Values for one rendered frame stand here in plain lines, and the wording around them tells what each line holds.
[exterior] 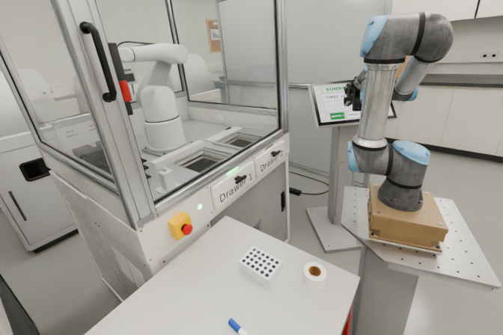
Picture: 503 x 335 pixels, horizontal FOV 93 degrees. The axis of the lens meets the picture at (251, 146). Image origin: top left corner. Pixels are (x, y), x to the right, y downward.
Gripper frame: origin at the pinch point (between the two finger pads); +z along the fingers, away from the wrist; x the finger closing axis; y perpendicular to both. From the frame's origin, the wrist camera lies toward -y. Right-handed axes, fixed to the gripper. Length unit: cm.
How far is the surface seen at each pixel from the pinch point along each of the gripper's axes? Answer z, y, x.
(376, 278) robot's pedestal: -15, -86, 13
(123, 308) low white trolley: -42, -78, 105
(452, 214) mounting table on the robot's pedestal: -25, -64, -19
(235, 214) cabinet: 0, -54, 70
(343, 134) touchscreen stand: 30.9, -7.1, -8.2
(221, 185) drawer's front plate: -22, -41, 74
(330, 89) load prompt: 14.8, 20.1, 0.5
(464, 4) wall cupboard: 81, 147, -203
